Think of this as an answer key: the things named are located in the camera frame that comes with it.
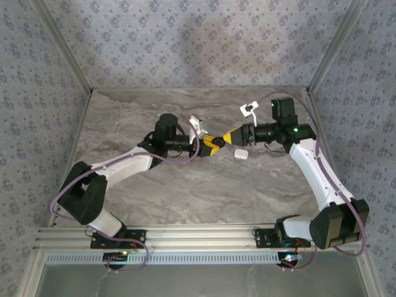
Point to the white earbud charging case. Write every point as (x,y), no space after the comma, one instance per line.
(240,154)

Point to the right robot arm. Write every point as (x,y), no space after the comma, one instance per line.
(312,173)

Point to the black controller board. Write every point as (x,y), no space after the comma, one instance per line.
(114,256)
(286,261)

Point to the grey metal sheet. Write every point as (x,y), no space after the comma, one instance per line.
(201,281)

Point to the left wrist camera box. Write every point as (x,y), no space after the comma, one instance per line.
(195,123)

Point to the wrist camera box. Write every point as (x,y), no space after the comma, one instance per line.
(195,123)
(248,108)

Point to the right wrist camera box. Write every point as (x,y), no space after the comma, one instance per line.
(248,108)

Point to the aluminium table side rail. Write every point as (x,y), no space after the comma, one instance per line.
(80,123)
(320,123)

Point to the thin aluminium table edge rail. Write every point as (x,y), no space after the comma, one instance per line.
(201,89)

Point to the wide aluminium mounting rail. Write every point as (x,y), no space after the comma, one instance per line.
(201,238)

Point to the aluminium corner post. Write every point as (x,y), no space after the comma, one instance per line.
(333,46)
(65,46)

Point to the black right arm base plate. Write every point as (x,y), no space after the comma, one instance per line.
(266,238)

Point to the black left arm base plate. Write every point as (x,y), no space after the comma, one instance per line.
(102,242)

